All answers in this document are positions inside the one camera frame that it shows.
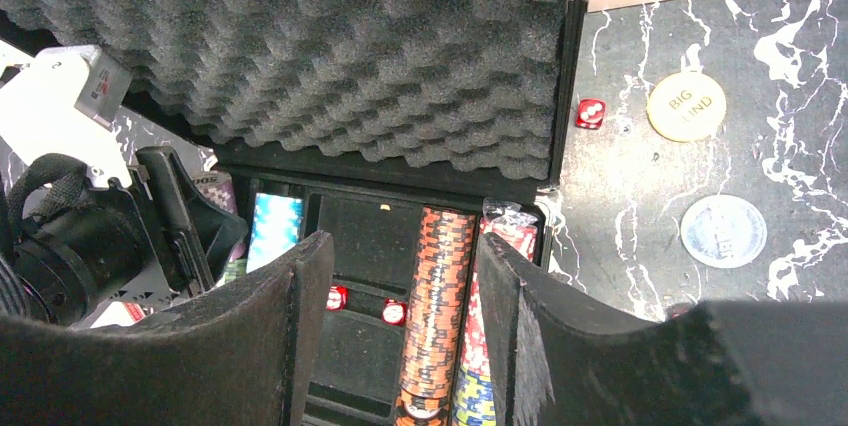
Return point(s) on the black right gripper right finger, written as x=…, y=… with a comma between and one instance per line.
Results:
x=580, y=361

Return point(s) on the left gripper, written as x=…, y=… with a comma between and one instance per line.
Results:
x=68, y=245

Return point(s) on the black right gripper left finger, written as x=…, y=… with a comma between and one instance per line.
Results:
x=241, y=354

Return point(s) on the light blue chip stack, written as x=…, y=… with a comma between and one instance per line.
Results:
x=275, y=229

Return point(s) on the purple white chip stack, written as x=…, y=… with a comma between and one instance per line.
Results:
x=217, y=186

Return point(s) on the black poker set case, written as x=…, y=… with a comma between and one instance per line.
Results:
x=366, y=110

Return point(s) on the red playing card deck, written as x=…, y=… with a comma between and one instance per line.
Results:
x=119, y=314

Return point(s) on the blue green chip stack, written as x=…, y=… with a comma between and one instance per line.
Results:
x=473, y=402

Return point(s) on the red translucent die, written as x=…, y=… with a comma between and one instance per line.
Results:
x=337, y=298
x=394, y=312

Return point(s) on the red white chip stack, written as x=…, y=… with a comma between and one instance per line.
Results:
x=506, y=243

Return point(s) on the orange black chip stack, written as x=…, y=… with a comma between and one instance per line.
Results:
x=435, y=314

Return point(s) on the yellow big blind button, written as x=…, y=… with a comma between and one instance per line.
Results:
x=686, y=107

